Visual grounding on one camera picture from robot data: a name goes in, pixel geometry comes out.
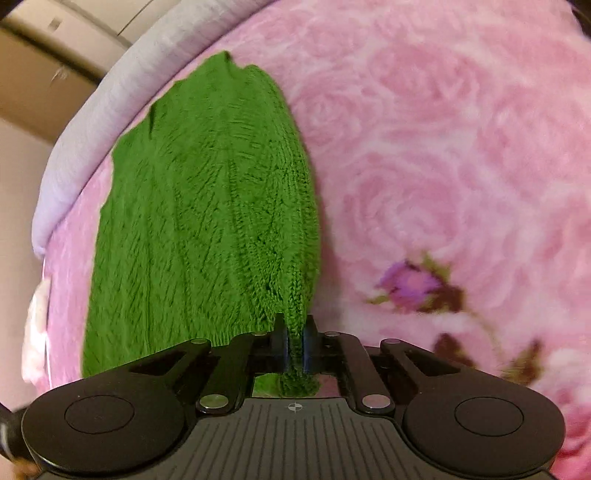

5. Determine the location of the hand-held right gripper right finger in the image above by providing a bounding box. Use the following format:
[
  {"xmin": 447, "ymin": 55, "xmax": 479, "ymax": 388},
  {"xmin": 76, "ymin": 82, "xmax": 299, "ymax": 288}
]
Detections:
[{"xmin": 303, "ymin": 315, "xmax": 463, "ymax": 414}]

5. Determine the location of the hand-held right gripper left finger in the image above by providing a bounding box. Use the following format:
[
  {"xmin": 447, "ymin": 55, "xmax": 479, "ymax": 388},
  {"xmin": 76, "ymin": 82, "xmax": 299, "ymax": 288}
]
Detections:
[{"xmin": 128, "ymin": 315, "xmax": 290, "ymax": 414}]

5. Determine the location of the beige wardrobe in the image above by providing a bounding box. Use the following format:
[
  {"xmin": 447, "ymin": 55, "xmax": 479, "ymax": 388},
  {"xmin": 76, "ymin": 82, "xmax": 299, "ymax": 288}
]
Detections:
[{"xmin": 0, "ymin": 0, "xmax": 259, "ymax": 144}]

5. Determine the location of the green knitted sweater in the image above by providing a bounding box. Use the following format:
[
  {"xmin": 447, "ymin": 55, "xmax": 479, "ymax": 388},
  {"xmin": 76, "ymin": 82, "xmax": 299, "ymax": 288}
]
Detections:
[{"xmin": 82, "ymin": 51, "xmax": 322, "ymax": 398}]

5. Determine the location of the pink floral blanket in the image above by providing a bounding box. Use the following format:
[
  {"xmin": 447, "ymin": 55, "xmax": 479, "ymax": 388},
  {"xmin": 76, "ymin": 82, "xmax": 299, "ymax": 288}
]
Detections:
[{"xmin": 41, "ymin": 0, "xmax": 591, "ymax": 480}]

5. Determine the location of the cream cloth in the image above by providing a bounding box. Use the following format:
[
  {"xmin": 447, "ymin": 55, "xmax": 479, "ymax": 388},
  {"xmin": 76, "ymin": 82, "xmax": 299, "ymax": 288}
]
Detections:
[{"xmin": 22, "ymin": 277, "xmax": 52, "ymax": 386}]

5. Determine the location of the lavender ribbed quilt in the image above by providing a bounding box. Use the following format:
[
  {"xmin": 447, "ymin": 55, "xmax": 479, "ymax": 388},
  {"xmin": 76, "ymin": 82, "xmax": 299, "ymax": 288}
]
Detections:
[{"xmin": 31, "ymin": 0, "xmax": 278, "ymax": 259}]

